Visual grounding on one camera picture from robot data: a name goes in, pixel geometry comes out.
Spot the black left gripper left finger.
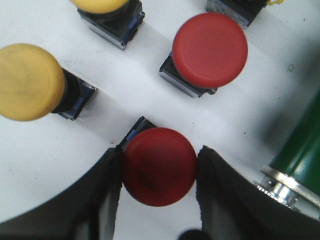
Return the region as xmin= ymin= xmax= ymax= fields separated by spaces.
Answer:
xmin=0 ymin=148 xmax=123 ymax=240

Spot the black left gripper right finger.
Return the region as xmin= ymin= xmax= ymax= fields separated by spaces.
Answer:
xmin=196 ymin=146 xmax=320 ymax=240

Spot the red mushroom push button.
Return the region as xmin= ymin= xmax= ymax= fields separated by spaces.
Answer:
xmin=119 ymin=116 xmax=198 ymax=207
xmin=159 ymin=12 xmax=248 ymax=97
xmin=205 ymin=0 xmax=284 ymax=29

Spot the yellow mushroom push button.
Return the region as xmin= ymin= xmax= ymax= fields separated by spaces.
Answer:
xmin=0 ymin=43 xmax=96 ymax=121
xmin=72 ymin=0 xmax=145 ymax=50

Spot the green conveyor belt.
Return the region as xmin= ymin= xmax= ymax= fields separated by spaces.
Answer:
xmin=253 ymin=93 xmax=320 ymax=223

